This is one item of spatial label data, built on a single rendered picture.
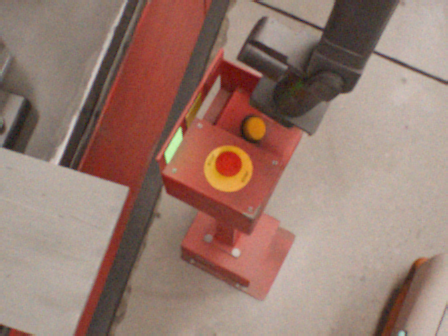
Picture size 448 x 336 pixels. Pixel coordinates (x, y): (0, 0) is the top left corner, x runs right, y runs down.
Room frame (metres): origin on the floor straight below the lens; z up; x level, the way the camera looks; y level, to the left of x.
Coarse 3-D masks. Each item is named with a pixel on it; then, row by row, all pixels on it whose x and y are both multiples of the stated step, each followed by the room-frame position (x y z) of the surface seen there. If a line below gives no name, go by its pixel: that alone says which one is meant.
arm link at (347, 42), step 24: (336, 0) 0.35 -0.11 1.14; (360, 0) 0.33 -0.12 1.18; (384, 0) 0.32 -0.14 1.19; (336, 24) 0.33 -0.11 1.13; (360, 24) 0.33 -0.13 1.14; (384, 24) 0.32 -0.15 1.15; (336, 48) 0.32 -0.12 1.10; (360, 48) 0.32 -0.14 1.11; (312, 72) 0.33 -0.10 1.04; (336, 72) 0.32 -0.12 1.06; (360, 72) 0.31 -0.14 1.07
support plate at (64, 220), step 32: (0, 160) 0.23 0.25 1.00; (32, 160) 0.23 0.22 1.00; (32, 192) 0.19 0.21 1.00; (64, 192) 0.19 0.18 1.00; (96, 192) 0.19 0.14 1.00; (128, 192) 0.19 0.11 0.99; (0, 224) 0.15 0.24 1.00; (32, 224) 0.15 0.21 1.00; (64, 224) 0.15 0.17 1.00; (96, 224) 0.15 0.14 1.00; (0, 256) 0.12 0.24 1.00; (32, 256) 0.12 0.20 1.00; (64, 256) 0.12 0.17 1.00; (96, 256) 0.12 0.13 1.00; (0, 288) 0.08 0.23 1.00; (32, 288) 0.08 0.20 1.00; (64, 288) 0.08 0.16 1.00; (0, 320) 0.05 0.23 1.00; (32, 320) 0.05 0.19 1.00; (64, 320) 0.05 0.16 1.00
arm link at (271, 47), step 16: (256, 32) 0.38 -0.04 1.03; (272, 32) 0.38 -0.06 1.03; (288, 32) 0.39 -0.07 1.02; (304, 32) 0.39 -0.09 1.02; (256, 48) 0.37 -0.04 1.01; (272, 48) 0.36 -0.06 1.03; (288, 48) 0.36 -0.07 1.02; (304, 48) 0.37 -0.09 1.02; (256, 64) 0.36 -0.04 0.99; (272, 64) 0.36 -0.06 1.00; (288, 64) 0.35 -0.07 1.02; (304, 64) 0.35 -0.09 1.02; (320, 80) 0.31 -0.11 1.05; (336, 80) 0.31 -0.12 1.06; (320, 96) 0.31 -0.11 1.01; (336, 96) 0.30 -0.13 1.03
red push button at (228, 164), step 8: (224, 152) 0.31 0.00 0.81; (232, 152) 0.31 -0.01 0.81; (216, 160) 0.30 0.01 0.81; (224, 160) 0.30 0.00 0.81; (232, 160) 0.30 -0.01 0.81; (240, 160) 0.30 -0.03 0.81; (216, 168) 0.29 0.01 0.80; (224, 168) 0.28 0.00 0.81; (232, 168) 0.29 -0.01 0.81; (240, 168) 0.29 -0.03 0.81; (224, 176) 0.27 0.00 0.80; (232, 176) 0.28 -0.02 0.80
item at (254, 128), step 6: (246, 120) 0.39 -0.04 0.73; (252, 120) 0.39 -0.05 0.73; (258, 120) 0.39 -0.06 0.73; (246, 126) 0.38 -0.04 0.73; (252, 126) 0.38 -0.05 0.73; (258, 126) 0.39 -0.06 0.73; (264, 126) 0.39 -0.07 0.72; (246, 132) 0.37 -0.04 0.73; (252, 132) 0.37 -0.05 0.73; (258, 132) 0.38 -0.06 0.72; (264, 132) 0.38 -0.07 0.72; (252, 138) 0.37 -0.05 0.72; (258, 138) 0.37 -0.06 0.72
